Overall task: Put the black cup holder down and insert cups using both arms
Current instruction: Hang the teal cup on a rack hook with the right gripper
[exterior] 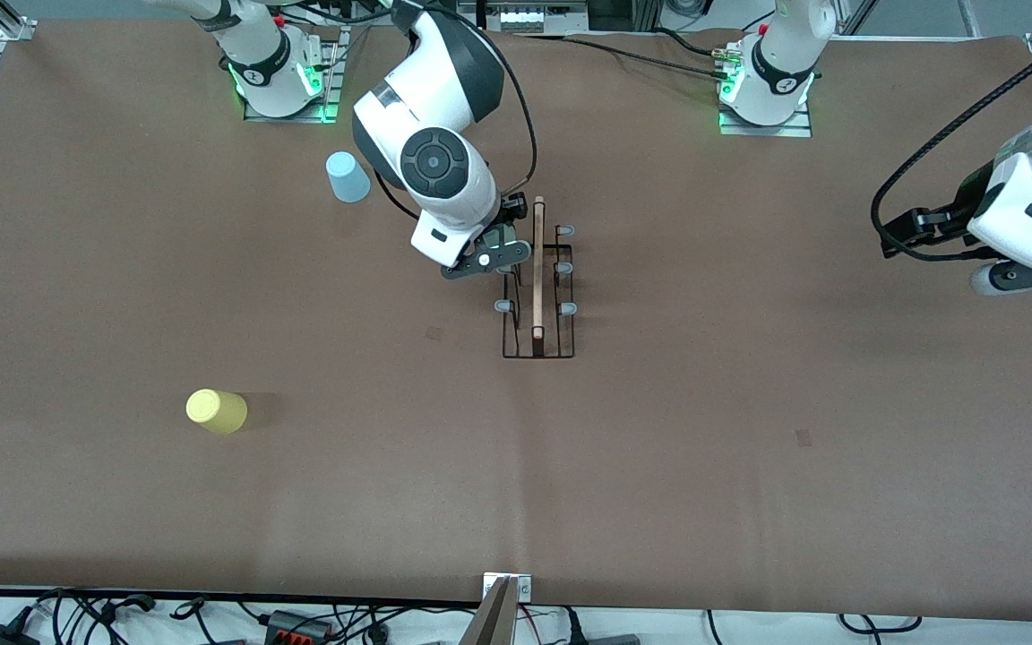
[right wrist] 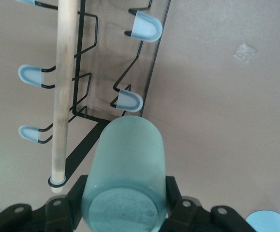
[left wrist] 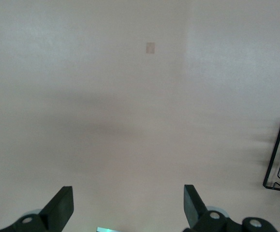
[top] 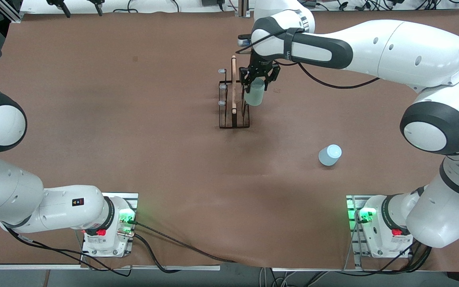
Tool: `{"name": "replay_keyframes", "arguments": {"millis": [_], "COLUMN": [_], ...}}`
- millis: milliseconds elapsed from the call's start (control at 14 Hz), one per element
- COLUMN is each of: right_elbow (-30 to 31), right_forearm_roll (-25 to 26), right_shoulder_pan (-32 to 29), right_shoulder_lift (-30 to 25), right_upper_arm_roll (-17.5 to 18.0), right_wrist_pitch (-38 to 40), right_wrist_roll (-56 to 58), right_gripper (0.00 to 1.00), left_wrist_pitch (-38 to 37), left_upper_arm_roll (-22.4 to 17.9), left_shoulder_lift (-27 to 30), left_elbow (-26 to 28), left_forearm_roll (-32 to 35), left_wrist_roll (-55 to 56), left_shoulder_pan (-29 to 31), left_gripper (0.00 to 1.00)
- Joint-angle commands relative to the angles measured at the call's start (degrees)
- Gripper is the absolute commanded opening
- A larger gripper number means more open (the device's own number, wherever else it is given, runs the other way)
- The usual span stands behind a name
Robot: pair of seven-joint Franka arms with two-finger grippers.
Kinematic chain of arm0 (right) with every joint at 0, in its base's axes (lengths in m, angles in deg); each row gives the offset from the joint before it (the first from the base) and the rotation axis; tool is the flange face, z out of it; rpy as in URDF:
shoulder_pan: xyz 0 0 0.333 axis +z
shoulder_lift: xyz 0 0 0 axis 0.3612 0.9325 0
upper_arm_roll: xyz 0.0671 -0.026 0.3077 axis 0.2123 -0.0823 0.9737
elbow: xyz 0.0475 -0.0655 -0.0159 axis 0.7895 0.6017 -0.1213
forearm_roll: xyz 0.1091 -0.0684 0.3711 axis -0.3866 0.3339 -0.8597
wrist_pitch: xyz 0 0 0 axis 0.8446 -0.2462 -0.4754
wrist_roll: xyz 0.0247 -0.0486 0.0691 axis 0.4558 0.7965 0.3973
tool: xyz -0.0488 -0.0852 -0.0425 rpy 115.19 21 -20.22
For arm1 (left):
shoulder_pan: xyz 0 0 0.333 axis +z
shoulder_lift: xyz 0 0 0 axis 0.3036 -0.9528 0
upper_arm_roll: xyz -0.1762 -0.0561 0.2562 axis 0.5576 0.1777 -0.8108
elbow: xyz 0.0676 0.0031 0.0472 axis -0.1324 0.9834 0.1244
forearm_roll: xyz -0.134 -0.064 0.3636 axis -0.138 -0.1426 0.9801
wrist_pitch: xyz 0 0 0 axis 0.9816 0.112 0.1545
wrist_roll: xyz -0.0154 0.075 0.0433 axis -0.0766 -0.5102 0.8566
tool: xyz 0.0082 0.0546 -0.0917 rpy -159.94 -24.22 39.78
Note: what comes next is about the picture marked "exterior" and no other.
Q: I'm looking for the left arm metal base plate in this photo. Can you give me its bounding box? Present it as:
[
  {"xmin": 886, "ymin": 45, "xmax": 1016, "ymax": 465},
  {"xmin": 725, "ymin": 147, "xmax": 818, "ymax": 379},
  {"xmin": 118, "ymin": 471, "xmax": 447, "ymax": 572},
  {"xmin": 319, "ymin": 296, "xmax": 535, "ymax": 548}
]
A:
[{"xmin": 718, "ymin": 99, "xmax": 813, "ymax": 138}]

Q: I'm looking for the yellow plastic cup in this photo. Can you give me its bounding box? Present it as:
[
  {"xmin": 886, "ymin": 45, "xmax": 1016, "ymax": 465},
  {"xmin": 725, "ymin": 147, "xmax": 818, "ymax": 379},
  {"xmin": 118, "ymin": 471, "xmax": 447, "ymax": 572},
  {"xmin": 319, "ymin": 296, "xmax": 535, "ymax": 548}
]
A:
[{"xmin": 185, "ymin": 388, "xmax": 249, "ymax": 436}]

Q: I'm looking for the thick black cable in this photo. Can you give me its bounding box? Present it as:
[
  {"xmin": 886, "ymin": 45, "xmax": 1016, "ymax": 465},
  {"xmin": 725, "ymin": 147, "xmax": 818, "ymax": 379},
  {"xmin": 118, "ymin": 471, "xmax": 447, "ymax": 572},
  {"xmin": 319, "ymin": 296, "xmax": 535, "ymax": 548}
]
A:
[{"xmin": 650, "ymin": 27, "xmax": 723, "ymax": 59}]

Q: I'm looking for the light blue plastic cup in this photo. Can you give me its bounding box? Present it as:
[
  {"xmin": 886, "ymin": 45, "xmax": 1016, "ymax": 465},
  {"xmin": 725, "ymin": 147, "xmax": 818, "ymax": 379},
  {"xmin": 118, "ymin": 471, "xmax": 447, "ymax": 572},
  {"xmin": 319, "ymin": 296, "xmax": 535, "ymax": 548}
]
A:
[{"xmin": 325, "ymin": 151, "xmax": 372, "ymax": 204}]

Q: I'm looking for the small metal camera bracket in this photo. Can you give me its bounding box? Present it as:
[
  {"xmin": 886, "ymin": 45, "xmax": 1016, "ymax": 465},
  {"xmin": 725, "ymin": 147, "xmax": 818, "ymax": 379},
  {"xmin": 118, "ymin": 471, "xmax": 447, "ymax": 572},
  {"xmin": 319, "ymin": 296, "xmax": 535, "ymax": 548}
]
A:
[{"xmin": 483, "ymin": 573, "xmax": 533, "ymax": 601}]

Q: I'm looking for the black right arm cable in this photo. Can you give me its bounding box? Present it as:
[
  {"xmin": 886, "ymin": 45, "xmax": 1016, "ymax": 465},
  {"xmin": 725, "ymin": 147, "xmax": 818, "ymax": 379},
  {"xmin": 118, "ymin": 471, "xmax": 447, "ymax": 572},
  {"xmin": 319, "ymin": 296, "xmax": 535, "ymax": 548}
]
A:
[{"xmin": 371, "ymin": 0, "xmax": 539, "ymax": 221}]

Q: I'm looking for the thin black cable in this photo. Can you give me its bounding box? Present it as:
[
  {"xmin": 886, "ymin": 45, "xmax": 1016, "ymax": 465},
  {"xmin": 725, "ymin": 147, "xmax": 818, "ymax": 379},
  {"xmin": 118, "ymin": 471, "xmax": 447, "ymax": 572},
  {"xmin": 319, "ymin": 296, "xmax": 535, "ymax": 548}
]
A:
[{"xmin": 516, "ymin": 32, "xmax": 732, "ymax": 82}]

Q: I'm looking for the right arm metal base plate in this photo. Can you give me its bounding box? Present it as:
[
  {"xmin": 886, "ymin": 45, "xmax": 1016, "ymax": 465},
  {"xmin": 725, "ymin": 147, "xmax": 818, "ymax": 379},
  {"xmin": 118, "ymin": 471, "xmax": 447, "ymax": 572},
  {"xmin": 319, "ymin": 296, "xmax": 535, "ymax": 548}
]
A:
[{"xmin": 243, "ymin": 27, "xmax": 343, "ymax": 124}]

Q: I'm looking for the black wire cup holder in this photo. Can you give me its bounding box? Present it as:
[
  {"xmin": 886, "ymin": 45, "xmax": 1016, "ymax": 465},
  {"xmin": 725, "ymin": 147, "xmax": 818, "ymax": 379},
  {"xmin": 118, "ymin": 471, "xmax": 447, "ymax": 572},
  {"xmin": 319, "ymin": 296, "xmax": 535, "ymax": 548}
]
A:
[{"xmin": 494, "ymin": 195, "xmax": 578, "ymax": 360}]

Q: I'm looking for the aluminium corner bracket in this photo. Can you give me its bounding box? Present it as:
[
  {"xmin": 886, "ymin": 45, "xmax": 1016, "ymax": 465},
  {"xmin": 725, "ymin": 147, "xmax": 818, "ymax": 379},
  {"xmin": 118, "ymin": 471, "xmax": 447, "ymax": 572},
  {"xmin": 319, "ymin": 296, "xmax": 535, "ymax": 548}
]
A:
[{"xmin": 0, "ymin": 0, "xmax": 35, "ymax": 42}]

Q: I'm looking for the brown camera mount bar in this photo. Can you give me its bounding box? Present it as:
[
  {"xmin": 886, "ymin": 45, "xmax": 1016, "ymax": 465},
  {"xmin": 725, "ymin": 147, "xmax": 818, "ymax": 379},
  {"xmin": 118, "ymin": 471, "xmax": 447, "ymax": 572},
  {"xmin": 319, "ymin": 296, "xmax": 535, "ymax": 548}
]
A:
[{"xmin": 460, "ymin": 578, "xmax": 519, "ymax": 645}]

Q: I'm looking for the black cable tangle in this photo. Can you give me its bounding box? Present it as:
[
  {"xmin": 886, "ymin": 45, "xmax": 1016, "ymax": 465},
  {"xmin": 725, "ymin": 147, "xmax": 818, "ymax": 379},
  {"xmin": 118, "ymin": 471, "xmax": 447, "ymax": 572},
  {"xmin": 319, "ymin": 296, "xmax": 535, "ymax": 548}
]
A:
[{"xmin": 0, "ymin": 588, "xmax": 257, "ymax": 645}]

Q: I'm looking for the grey electrical unit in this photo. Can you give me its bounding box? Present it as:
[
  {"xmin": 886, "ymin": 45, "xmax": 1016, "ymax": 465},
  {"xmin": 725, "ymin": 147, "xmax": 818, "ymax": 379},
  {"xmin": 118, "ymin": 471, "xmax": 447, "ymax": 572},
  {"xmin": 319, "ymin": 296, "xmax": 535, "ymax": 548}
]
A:
[{"xmin": 480, "ymin": 0, "xmax": 589, "ymax": 35}]

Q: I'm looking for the black orange connector block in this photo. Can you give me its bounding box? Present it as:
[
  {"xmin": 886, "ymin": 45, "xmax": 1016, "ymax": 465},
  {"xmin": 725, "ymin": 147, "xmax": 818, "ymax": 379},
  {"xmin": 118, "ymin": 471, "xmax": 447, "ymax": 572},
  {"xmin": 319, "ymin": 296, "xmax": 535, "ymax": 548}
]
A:
[{"xmin": 263, "ymin": 610, "xmax": 334, "ymax": 642}]

